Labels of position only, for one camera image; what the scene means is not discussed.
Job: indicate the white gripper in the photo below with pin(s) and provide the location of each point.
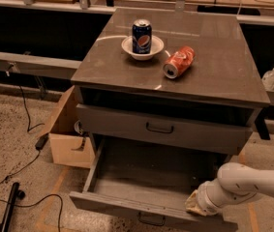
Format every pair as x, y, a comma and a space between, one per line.
204, 194

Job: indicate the grey drawer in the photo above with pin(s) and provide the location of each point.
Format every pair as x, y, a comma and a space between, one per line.
149, 183
197, 135

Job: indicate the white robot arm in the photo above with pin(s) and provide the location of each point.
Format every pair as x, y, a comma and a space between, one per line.
235, 184

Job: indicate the grey top drawer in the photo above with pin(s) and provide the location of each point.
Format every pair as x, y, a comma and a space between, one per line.
197, 135

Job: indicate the grey drawer cabinet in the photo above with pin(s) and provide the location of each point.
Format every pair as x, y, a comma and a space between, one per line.
182, 82

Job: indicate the cardboard box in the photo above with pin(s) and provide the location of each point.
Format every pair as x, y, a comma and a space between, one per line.
67, 146

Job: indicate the orange soda can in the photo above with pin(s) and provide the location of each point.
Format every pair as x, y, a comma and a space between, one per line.
179, 62

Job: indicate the clear plastic bottle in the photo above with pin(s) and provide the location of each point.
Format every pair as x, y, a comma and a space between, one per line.
268, 80

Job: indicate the black power adapter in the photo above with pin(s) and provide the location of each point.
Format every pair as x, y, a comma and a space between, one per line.
41, 142

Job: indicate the white bowl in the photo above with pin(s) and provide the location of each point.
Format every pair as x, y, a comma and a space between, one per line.
157, 46

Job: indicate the black metal stand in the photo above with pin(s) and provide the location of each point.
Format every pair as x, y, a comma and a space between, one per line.
14, 195

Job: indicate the blue pepsi can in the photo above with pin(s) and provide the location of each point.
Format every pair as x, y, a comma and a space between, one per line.
142, 36

